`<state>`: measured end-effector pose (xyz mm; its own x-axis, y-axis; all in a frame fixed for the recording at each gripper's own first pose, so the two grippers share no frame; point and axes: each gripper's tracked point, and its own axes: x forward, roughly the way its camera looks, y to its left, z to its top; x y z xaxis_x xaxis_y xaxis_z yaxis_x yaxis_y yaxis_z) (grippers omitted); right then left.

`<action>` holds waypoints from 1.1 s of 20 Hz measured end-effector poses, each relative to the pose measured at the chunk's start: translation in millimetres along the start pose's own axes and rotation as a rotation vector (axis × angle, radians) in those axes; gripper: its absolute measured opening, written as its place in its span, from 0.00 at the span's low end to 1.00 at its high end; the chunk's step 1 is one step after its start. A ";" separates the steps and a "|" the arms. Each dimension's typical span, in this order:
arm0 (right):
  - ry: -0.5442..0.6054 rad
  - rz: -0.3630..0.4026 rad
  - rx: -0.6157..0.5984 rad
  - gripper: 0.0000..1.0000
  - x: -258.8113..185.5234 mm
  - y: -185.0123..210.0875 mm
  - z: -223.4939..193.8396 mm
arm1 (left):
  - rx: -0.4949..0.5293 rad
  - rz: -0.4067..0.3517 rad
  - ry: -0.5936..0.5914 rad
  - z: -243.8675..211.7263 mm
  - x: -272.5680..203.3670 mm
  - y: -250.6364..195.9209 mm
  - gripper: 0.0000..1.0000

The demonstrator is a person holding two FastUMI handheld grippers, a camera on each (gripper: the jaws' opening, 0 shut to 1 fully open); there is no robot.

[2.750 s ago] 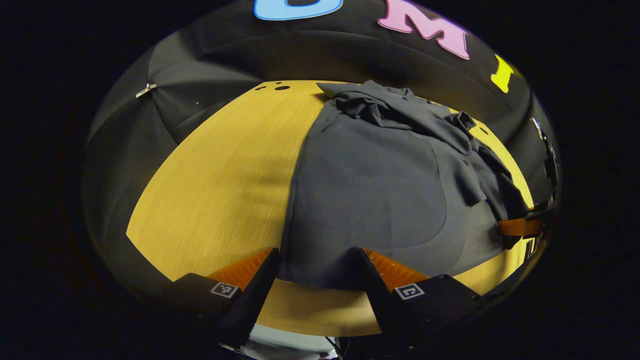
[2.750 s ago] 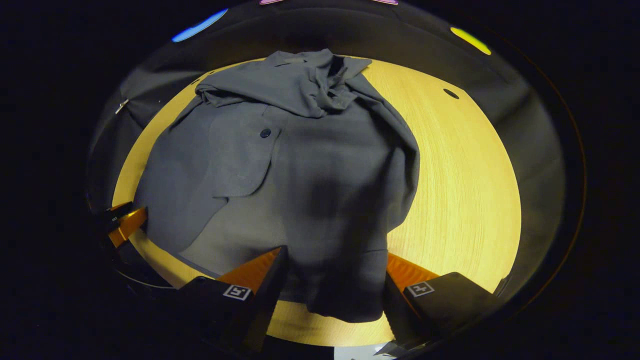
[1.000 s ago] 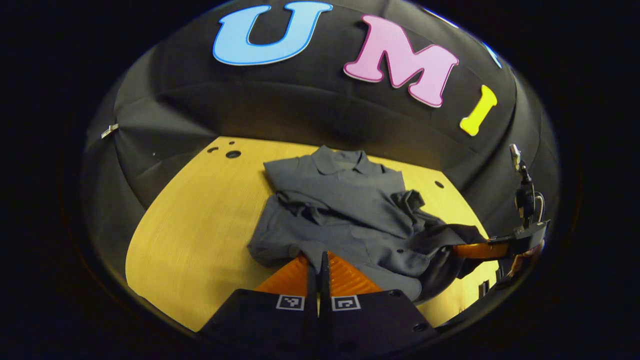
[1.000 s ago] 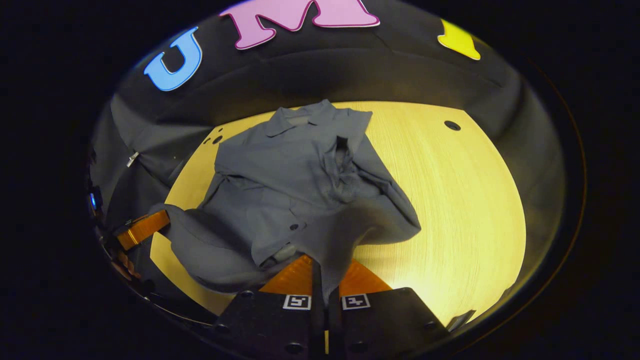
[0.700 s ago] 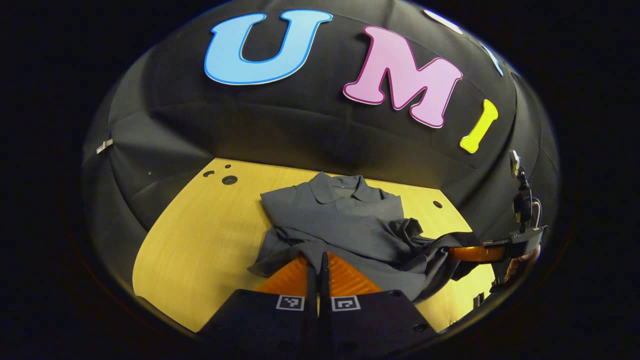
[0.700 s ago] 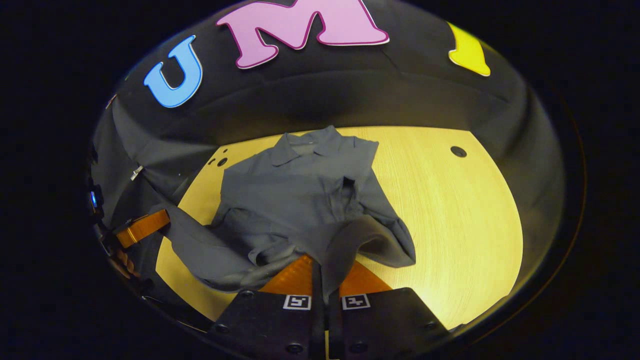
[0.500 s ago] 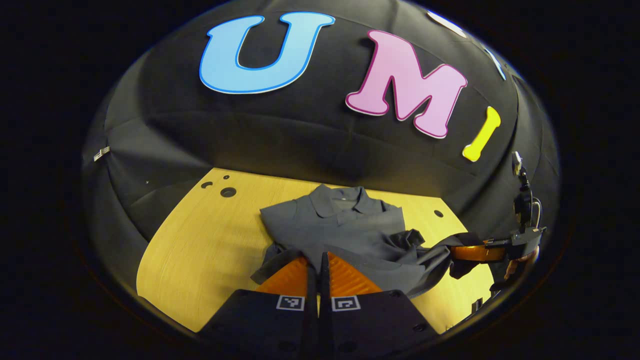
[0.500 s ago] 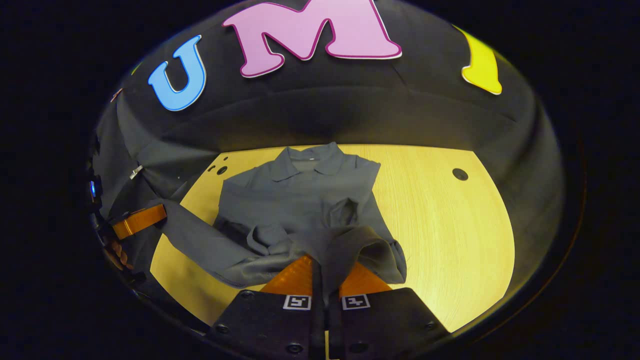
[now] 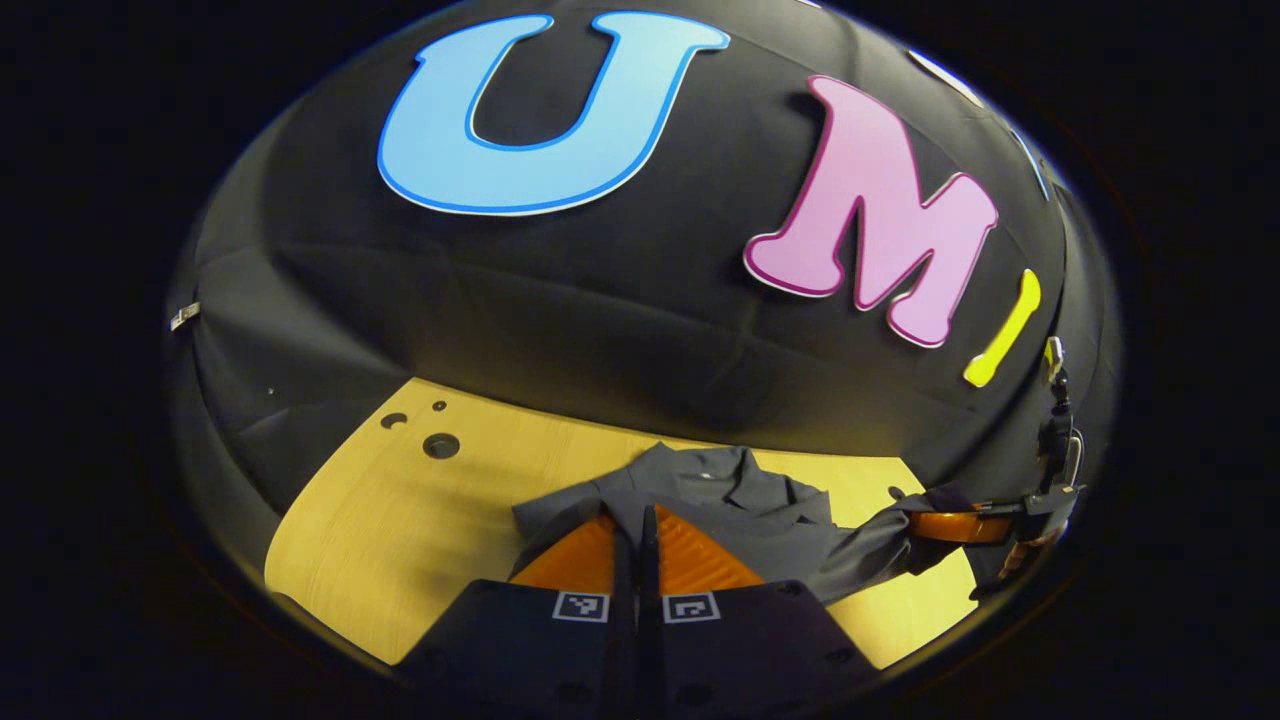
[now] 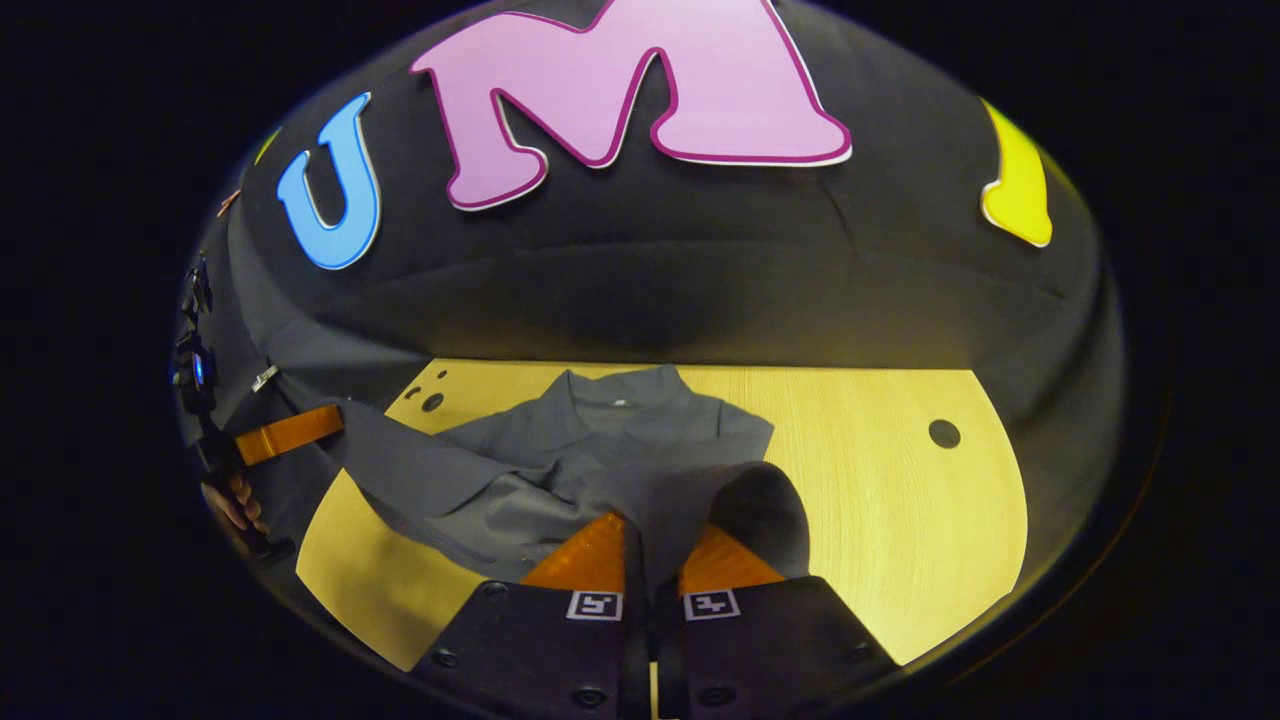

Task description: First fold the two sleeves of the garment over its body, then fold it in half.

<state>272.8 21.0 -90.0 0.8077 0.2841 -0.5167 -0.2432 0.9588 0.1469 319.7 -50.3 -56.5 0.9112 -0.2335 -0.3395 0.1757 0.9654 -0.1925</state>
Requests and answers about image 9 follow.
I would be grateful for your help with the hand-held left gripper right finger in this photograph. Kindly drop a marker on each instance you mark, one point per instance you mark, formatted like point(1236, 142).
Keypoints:
point(652, 600)

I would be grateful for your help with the black backdrop cloth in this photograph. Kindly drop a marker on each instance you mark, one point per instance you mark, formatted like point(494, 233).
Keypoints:
point(600, 300)

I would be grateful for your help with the white clip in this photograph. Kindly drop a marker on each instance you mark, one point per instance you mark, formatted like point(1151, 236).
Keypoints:
point(184, 316)

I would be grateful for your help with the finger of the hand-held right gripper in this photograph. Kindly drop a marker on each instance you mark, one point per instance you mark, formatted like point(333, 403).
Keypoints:
point(960, 527)

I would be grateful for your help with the grey button-up shirt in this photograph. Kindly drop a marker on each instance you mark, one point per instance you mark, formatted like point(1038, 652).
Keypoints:
point(740, 500)

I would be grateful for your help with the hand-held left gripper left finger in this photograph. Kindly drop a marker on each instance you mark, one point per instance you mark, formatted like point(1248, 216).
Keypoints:
point(625, 610)

